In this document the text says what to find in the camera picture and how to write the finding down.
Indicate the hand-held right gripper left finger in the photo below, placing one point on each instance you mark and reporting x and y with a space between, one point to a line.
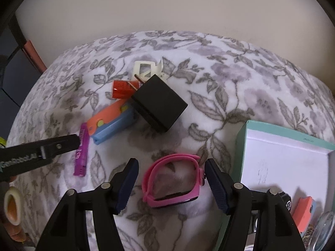
128 185

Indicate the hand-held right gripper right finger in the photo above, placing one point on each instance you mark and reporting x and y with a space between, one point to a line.
217 185

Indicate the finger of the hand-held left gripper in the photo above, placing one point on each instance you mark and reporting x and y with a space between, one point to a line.
62 145

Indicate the purple packet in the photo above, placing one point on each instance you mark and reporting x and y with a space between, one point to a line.
81 159

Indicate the pink smartwatch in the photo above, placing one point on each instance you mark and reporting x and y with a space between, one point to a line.
157 201

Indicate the green rimmed white tray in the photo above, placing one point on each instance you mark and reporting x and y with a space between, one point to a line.
282 157

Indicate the orange and blue toy case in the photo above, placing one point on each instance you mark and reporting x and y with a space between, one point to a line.
110 121
303 211

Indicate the dark cabinet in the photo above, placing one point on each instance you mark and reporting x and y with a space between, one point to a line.
13 78

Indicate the black power adapter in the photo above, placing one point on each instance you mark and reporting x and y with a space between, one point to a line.
159 102

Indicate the cream plastic clip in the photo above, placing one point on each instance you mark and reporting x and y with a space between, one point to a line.
138 69

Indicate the floral printed blanket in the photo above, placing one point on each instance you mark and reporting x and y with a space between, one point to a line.
235 78

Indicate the clear plastic piece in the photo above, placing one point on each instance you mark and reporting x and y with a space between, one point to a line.
324 230

